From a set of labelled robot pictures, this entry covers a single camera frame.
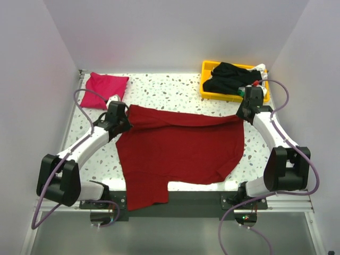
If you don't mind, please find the dark red t shirt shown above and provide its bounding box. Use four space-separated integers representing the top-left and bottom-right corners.
116 105 244 211

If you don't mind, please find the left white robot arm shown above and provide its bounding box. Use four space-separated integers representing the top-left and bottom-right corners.
36 101 132 208

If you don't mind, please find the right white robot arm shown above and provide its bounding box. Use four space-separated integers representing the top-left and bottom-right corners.
235 86 311 209

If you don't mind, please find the green t shirt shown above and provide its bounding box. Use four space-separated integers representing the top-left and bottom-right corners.
237 90 244 98

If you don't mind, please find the folded pink t shirt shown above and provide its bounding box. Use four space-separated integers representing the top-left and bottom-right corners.
80 72 129 110

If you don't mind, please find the black t shirt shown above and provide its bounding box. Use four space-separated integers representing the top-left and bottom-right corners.
202 62 264 95

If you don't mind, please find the white t shirt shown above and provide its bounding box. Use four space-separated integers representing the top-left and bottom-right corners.
238 63 268 92

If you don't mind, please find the yellow plastic bin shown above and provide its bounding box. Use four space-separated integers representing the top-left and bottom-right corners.
199 60 271 103

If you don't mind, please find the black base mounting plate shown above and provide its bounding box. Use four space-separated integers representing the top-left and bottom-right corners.
79 190 268 222

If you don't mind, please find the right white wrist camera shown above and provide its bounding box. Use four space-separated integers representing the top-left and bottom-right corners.
252 80 267 96

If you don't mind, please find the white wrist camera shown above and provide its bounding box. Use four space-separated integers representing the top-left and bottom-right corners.
252 80 267 96
106 94 121 104

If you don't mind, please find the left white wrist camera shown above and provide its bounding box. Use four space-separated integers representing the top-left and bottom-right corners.
106 94 121 104

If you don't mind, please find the aluminium frame rail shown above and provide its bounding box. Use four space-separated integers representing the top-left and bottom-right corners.
39 70 87 211

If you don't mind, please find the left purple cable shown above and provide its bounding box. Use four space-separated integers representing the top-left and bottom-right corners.
31 89 120 230

